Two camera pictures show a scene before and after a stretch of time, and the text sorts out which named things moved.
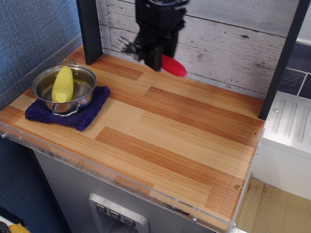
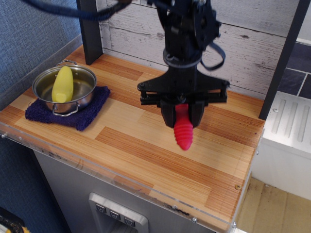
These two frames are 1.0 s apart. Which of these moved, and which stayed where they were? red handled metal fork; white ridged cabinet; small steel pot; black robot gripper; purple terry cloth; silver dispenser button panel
Moved: red handled metal fork; black robot gripper
Stayed: silver dispenser button panel; small steel pot; white ridged cabinet; purple terry cloth
